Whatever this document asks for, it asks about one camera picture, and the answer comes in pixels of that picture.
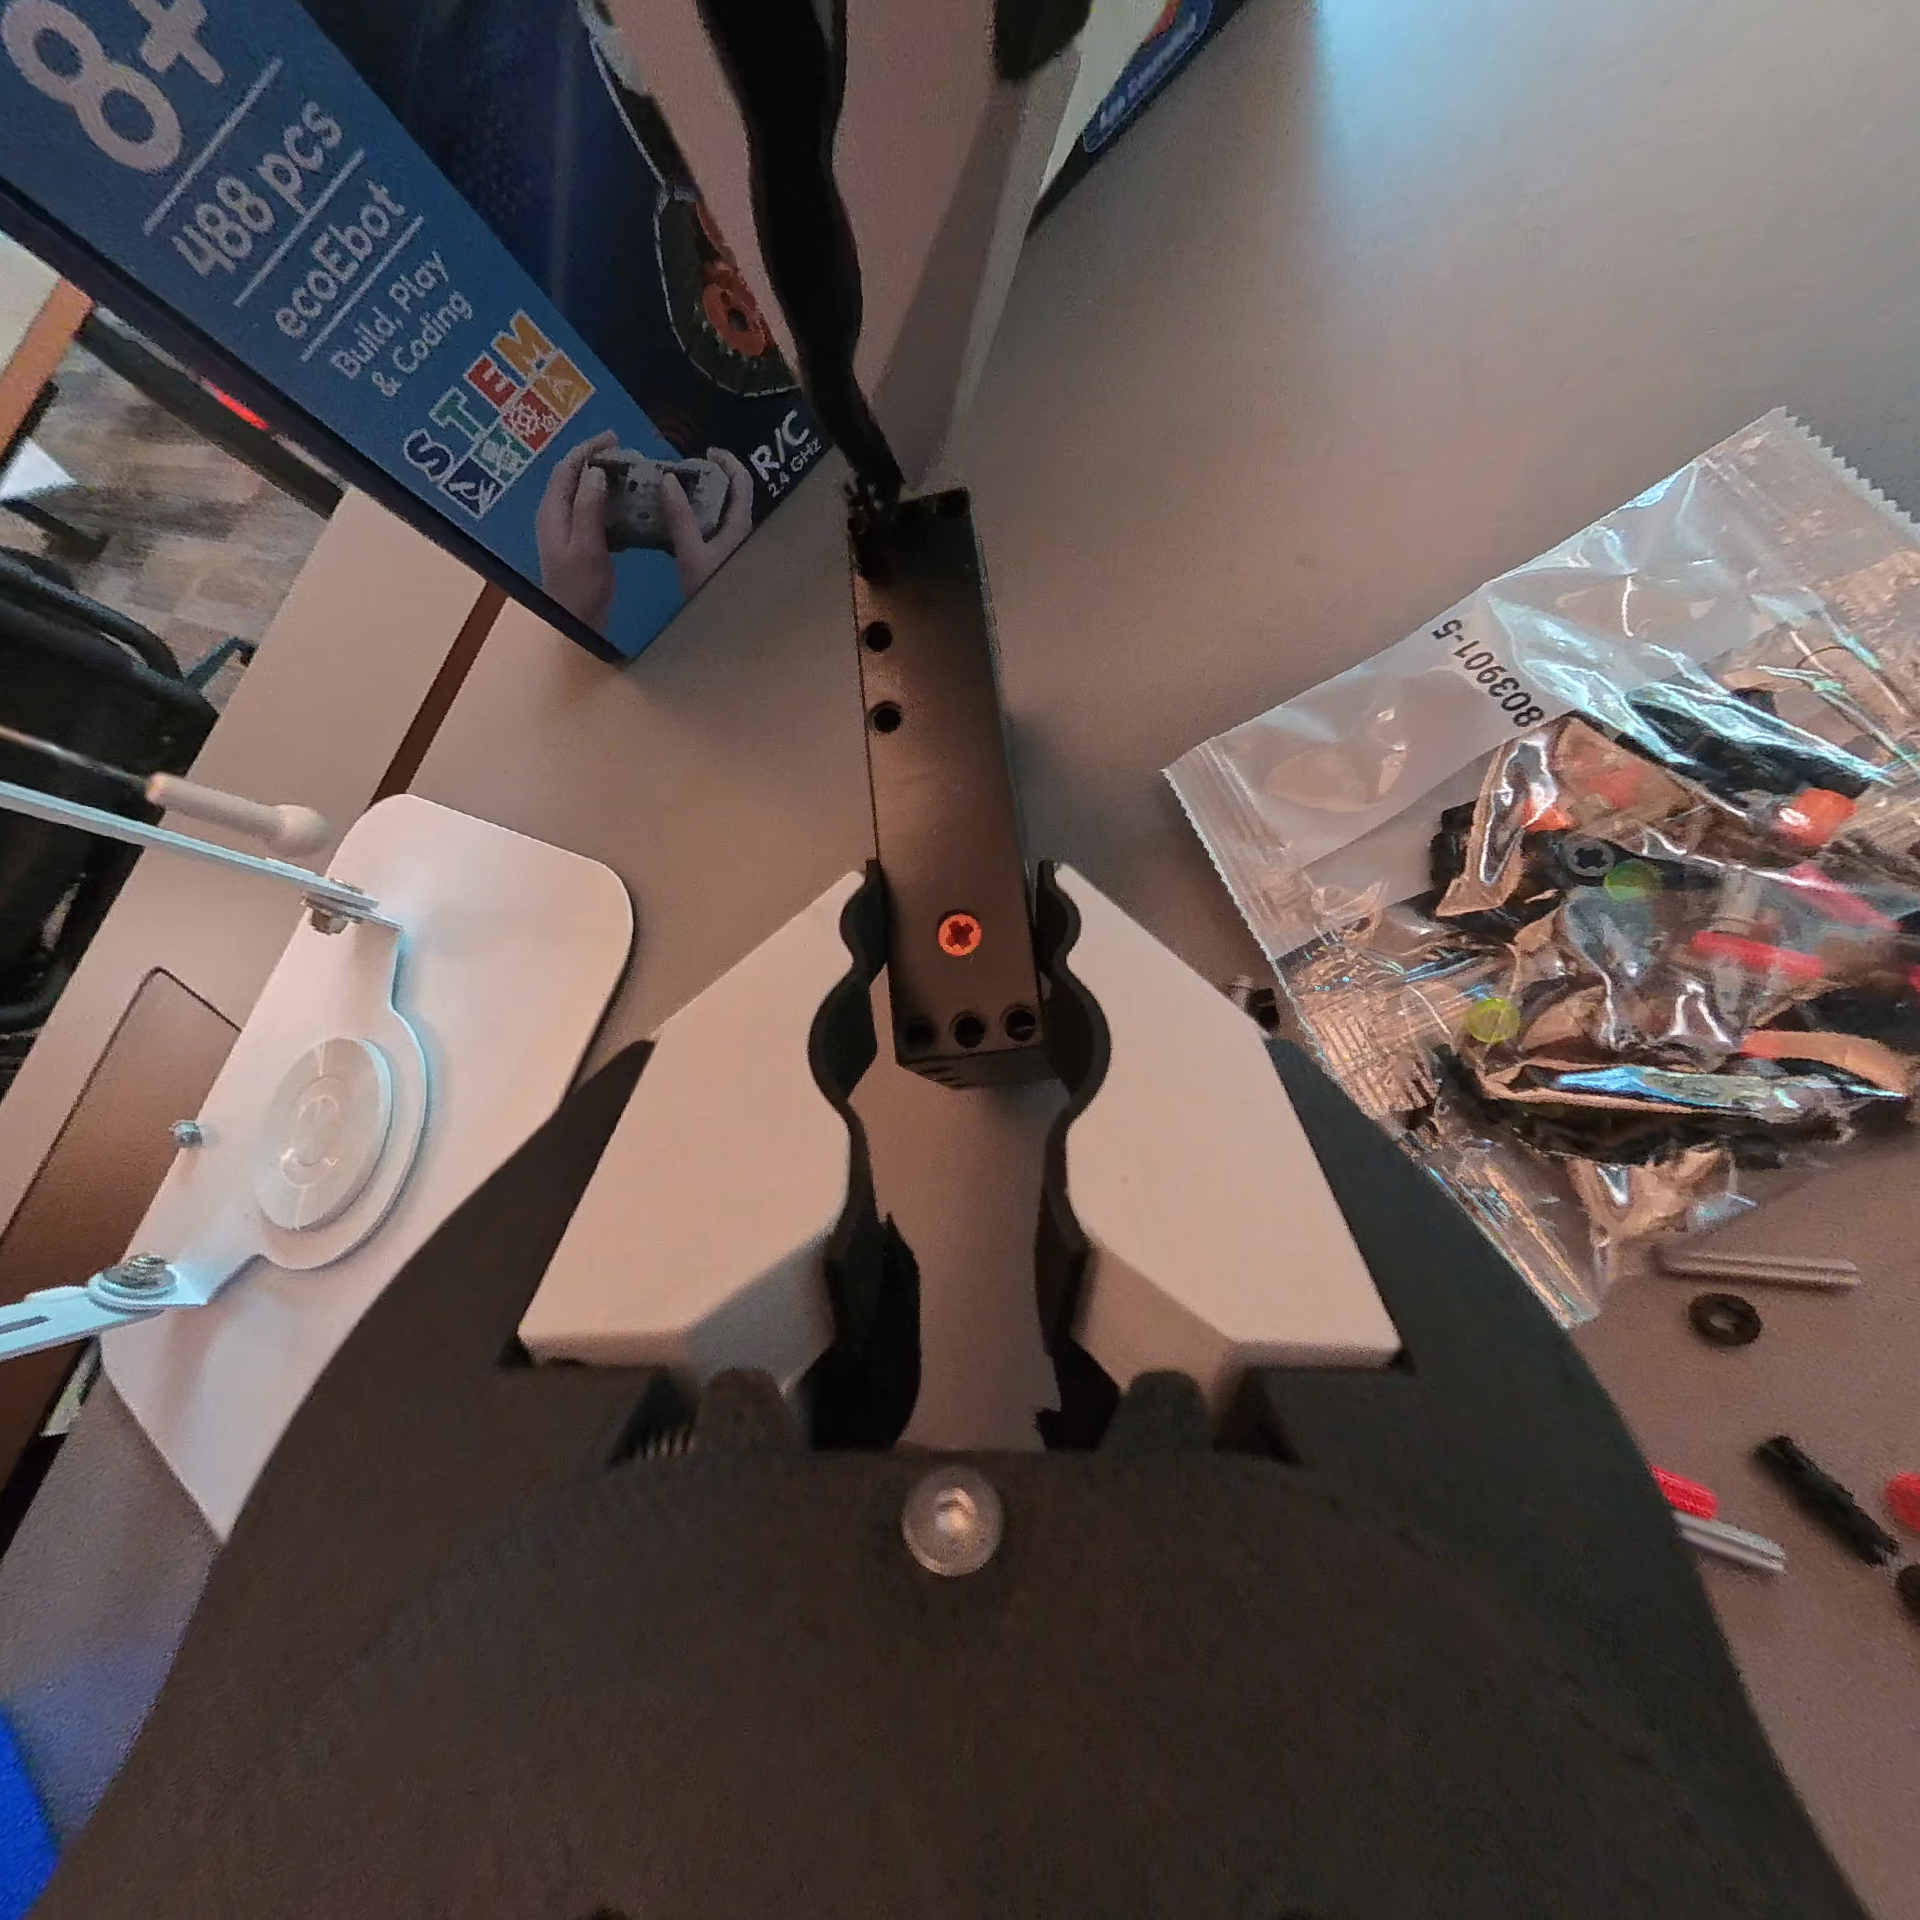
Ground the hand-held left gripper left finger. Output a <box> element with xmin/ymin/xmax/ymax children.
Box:
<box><xmin>517</xmin><ymin>863</ymin><xmax>920</xmax><ymax>1450</ymax></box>

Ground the black battery box block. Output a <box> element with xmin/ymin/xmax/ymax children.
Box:
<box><xmin>843</xmin><ymin>482</ymin><xmax>1048</xmax><ymax>1092</ymax></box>

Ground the blue toy kit box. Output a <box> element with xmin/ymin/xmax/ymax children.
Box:
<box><xmin>0</xmin><ymin>0</ymin><xmax>1247</xmax><ymax>666</ymax></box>

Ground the dark grey axle rod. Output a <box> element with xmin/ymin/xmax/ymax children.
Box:
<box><xmin>1656</xmin><ymin>1252</ymin><xmax>1863</xmax><ymax>1296</ymax></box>

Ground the page holder wire white tip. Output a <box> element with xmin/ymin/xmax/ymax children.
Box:
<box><xmin>0</xmin><ymin>728</ymin><xmax>328</xmax><ymax>856</ymax></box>

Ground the light grey axle rod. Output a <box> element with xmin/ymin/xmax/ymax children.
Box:
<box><xmin>1670</xmin><ymin>1512</ymin><xmax>1788</xmax><ymax>1575</ymax></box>

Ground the grey desk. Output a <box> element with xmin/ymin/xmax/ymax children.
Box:
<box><xmin>0</xmin><ymin>0</ymin><xmax>1920</xmax><ymax>1920</ymax></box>

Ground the black connector pin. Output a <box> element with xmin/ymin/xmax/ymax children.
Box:
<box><xmin>1755</xmin><ymin>1439</ymin><xmax>1899</xmax><ymax>1567</ymax></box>

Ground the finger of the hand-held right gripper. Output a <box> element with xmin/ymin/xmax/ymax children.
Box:
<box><xmin>696</xmin><ymin>0</ymin><xmax>904</xmax><ymax>507</ymax></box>
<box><xmin>832</xmin><ymin>0</ymin><xmax>1087</xmax><ymax>497</ymax></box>

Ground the white book stand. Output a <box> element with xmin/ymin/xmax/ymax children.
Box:
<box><xmin>0</xmin><ymin>773</ymin><xmax>635</xmax><ymax>1545</ymax></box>

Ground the clear bag of building parts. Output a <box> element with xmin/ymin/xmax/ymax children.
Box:
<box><xmin>1167</xmin><ymin>407</ymin><xmax>1920</xmax><ymax>1329</ymax></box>

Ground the blue plastic bin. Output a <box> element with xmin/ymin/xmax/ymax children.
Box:
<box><xmin>0</xmin><ymin>1697</ymin><xmax>62</xmax><ymax>1893</ymax></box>

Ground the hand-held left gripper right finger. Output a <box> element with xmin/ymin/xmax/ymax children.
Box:
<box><xmin>1030</xmin><ymin>863</ymin><xmax>1413</xmax><ymax>1450</ymax></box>

